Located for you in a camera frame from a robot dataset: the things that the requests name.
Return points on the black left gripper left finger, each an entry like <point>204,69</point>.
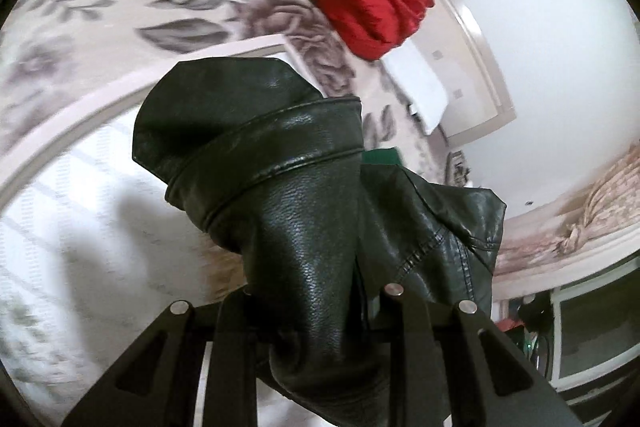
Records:
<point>155,381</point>

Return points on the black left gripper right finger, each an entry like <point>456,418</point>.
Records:
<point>452,366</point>

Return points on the black leather jacket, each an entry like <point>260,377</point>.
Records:
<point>273,171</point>

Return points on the white checked bed sheet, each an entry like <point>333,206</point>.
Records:
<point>91,253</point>

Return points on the green knit sweater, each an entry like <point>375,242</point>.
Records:
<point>382,156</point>

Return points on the beige curtain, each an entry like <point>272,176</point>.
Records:
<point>556,231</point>

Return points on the white pillow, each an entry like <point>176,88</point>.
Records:
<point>427,96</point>

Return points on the floral pink blanket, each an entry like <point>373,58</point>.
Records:
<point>67,65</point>

